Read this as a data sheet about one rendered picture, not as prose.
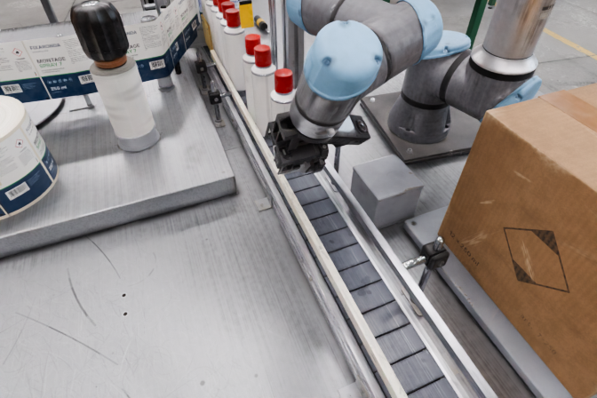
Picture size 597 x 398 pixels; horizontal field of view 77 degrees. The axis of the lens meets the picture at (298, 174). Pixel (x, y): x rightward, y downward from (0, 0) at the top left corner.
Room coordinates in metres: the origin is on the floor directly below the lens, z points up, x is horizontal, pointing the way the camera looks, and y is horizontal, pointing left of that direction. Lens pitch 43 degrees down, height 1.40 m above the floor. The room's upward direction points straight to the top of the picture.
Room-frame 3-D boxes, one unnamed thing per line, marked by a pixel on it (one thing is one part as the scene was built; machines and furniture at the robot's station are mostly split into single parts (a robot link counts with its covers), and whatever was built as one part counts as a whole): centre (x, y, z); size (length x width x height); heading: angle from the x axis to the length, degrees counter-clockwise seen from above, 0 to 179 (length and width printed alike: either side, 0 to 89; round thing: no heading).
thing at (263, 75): (0.71, 0.07, 0.98); 0.05 x 0.05 x 0.20
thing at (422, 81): (0.77, -0.31, 1.02); 0.13 x 0.12 x 0.14; 39
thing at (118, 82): (0.69, 0.36, 1.03); 0.09 x 0.09 x 0.30
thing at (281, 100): (0.61, 0.03, 0.98); 0.05 x 0.05 x 0.20
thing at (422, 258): (0.31, -0.17, 0.91); 0.07 x 0.03 x 0.16; 112
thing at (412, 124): (0.78, -0.30, 0.90); 0.15 x 0.15 x 0.10
